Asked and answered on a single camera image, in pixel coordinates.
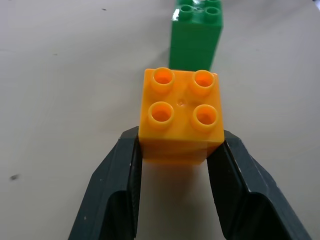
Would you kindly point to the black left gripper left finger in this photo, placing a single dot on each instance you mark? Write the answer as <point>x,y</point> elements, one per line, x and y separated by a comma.
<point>112,180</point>

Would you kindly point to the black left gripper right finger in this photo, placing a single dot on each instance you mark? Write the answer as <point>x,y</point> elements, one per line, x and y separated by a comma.
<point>247,185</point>

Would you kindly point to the orange studded building block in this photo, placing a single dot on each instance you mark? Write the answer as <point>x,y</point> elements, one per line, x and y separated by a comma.
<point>180,120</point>

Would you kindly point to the green studded building block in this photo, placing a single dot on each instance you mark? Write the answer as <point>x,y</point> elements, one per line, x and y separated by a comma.
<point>194,40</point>

